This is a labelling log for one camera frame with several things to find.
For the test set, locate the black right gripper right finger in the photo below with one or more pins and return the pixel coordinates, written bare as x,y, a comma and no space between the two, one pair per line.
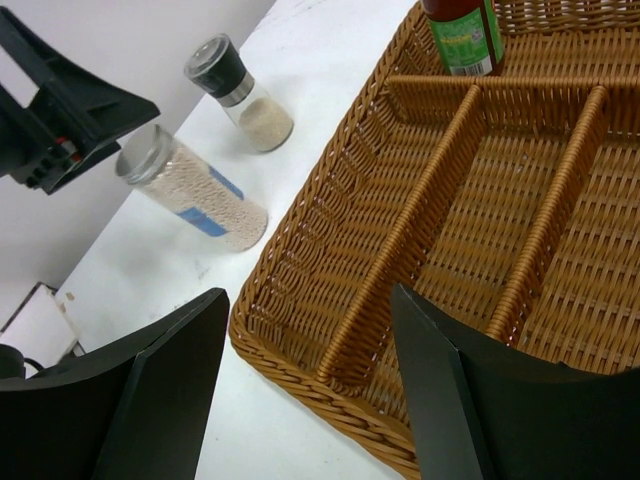
481,410

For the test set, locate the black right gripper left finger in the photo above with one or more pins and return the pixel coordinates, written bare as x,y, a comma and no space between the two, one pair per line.
136,408

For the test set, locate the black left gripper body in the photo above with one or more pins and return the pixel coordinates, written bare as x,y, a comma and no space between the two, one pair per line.
72,124

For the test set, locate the tall silver-lid bead jar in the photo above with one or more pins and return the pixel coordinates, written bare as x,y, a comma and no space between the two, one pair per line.
163,168

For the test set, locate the black-top salt grinder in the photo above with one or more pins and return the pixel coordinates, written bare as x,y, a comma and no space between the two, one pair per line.
217,68

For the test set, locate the red chili sauce bottle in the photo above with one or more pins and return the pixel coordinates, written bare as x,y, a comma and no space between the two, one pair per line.
467,36

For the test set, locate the brown wicker divided tray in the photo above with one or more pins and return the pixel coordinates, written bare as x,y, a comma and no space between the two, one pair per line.
511,202

